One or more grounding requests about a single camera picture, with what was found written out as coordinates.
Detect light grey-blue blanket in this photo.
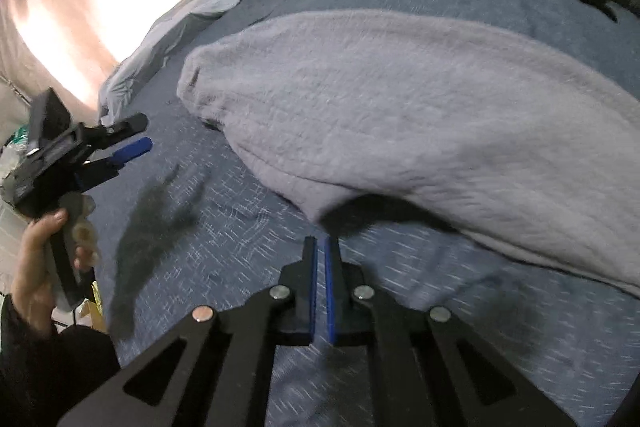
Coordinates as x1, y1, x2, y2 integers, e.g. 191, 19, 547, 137
97, 0, 284, 126

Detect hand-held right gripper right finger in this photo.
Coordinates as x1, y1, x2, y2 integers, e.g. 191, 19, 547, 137
324, 235, 578, 427

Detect person's left forearm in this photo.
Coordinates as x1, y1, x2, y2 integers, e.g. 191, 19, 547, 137
0, 294, 121, 427

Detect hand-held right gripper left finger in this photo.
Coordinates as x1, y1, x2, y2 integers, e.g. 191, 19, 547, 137
57, 236, 319, 427

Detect person's left hand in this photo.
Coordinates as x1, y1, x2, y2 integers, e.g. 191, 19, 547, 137
10, 194, 99, 339

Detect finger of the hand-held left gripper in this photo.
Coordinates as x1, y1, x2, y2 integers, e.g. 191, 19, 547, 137
99, 113, 150, 148
81, 136, 154, 192

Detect bed with blue sheet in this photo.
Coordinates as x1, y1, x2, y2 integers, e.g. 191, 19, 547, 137
82, 0, 640, 427

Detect grey fleece pants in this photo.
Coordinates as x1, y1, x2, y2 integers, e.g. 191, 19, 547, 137
176, 9, 640, 299

